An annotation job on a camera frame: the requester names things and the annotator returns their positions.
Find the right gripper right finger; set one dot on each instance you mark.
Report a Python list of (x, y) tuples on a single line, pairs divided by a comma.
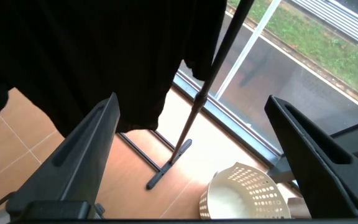
[(328, 180)]

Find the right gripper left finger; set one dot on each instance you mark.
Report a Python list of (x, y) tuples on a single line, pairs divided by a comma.
[(73, 174)]

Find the black garment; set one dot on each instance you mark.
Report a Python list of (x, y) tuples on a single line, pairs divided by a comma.
[(89, 56)]

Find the white laundry basket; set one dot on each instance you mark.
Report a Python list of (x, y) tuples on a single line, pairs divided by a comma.
[(259, 186)]

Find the black clothes rack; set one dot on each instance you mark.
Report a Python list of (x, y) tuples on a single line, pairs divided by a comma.
[(200, 99)]

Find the window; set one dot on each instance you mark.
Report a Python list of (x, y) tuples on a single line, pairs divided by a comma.
[(291, 87)]

